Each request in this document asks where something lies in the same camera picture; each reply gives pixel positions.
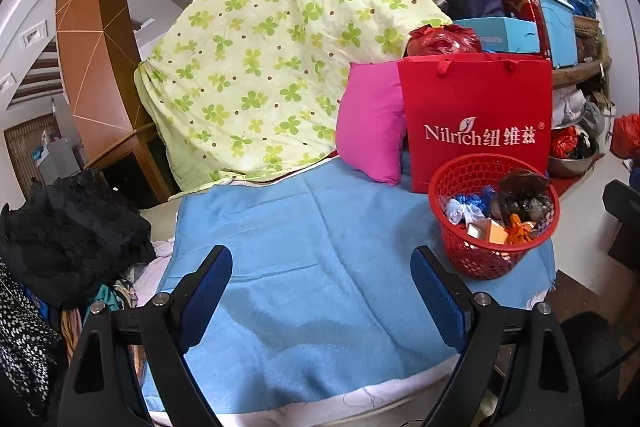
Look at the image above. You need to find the brown lattice door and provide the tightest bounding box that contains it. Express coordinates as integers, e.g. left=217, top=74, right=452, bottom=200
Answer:
left=4, top=114, right=61, bottom=185

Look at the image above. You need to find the pink pillow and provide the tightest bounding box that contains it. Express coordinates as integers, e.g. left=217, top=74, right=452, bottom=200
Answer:
left=336, top=62, right=408, bottom=186

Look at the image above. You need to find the brown plastic bag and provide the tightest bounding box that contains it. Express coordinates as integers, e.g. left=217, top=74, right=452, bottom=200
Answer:
left=490, top=169, right=553, bottom=223

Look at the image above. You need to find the orange white medicine box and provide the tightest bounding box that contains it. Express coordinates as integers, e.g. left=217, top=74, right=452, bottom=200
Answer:
left=467, top=217, right=511, bottom=245

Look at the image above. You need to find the wicker basket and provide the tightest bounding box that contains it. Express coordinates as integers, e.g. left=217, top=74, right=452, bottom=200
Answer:
left=572, top=14, right=601, bottom=38

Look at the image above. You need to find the green clover print quilt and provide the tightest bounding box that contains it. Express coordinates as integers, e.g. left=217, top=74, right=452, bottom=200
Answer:
left=135, top=0, right=453, bottom=192

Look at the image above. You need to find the red plastic mesh basket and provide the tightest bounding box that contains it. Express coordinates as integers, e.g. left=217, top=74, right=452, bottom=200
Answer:
left=428, top=155, right=561, bottom=281

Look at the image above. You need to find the pink striped cloth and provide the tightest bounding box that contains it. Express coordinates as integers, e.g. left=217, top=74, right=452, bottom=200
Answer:
left=60, top=307, right=83, bottom=348

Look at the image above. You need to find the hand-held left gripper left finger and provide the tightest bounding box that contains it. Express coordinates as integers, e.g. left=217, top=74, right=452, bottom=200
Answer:
left=57, top=244, right=234, bottom=427

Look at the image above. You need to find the red cardboard box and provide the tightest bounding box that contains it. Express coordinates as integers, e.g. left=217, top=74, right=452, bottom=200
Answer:
left=492, top=0, right=551, bottom=58

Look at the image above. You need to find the light blue cardboard box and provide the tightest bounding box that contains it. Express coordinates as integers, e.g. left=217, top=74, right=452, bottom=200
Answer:
left=452, top=16, right=541, bottom=55

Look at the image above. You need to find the blue plastic bag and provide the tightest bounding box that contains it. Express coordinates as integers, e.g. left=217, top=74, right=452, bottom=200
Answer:
left=457, top=187, right=496, bottom=212

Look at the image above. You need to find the red paper shopping bag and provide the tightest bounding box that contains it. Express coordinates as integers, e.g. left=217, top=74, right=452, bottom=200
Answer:
left=397, top=54, right=553, bottom=194

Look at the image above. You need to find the light blue plastic bin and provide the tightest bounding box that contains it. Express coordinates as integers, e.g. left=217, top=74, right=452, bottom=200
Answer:
left=537, top=0, right=578, bottom=68

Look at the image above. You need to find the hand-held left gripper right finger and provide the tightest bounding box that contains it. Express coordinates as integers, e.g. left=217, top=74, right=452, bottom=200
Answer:
left=409, top=245, right=586, bottom=427

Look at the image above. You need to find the orange red plastic bag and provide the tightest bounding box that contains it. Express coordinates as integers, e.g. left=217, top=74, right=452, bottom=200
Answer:
left=550, top=127, right=583, bottom=158

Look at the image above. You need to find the orange wrapper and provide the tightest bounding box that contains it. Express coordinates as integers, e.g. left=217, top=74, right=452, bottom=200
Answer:
left=505, top=213, right=543, bottom=245

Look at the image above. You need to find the black garment pile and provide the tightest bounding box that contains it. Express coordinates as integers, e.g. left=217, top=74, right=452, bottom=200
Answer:
left=0, top=169, right=156, bottom=308

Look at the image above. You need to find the light blue towel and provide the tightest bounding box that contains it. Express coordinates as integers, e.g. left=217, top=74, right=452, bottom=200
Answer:
left=140, top=157, right=558, bottom=403

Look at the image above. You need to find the white tissue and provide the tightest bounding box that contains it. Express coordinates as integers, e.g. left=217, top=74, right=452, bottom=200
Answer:
left=445, top=197, right=473, bottom=225

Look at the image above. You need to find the black white dotted garment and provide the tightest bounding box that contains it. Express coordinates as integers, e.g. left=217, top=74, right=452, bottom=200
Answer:
left=0, top=257, right=66, bottom=418

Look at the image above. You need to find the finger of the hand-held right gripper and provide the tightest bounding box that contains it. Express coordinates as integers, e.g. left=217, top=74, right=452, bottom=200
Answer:
left=601, top=179, right=640, bottom=260

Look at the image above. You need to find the metal basin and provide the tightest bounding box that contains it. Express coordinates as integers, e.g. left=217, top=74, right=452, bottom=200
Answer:
left=547, top=142, right=601, bottom=178

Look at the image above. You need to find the teal cloth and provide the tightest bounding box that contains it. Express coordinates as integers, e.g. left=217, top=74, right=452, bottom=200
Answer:
left=95, top=284, right=123, bottom=313

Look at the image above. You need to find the large red plastic bag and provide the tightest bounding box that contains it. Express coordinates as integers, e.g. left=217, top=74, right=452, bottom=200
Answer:
left=406, top=25, right=483, bottom=56

